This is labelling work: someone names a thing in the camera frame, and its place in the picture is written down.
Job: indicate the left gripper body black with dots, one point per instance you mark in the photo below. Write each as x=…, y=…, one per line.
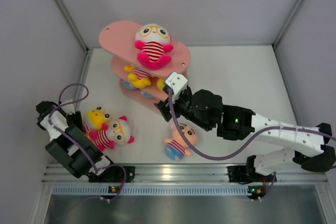
x=75, y=119

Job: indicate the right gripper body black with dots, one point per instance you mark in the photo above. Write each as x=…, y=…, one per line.
x=184, y=107

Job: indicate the yellow plush toy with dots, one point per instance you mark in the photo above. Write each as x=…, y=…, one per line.
x=93, y=120
x=138, y=77

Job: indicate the peach-faced plush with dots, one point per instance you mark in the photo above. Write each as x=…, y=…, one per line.
x=176, y=148

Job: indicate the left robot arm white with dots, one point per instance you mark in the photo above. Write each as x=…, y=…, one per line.
x=69, y=146

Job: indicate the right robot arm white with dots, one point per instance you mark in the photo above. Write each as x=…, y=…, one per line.
x=305, y=147

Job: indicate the blue-shorts plush on shelf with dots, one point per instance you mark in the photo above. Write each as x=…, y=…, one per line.
x=146, y=95
x=128, y=85

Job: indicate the pink three-tier shelf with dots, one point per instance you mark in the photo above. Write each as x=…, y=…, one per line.
x=118, y=38

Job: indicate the blue-shorts plush on bottom shelf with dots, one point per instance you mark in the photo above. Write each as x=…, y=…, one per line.
x=128, y=85

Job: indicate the white plush on top shelf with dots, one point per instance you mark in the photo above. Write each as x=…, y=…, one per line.
x=154, y=44

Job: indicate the white plush, yellow glasses, table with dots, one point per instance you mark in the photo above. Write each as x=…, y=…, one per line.
x=118, y=132

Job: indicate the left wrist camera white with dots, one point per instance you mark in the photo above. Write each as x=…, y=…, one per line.
x=68, y=107

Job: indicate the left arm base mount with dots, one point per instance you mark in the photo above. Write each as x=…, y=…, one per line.
x=120, y=176

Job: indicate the aluminium frame rail front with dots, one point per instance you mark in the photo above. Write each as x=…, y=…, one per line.
x=183, y=173

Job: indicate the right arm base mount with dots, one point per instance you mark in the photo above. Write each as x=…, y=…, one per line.
x=238, y=174

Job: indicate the perforated cable tray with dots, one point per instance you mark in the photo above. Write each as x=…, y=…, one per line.
x=152, y=190

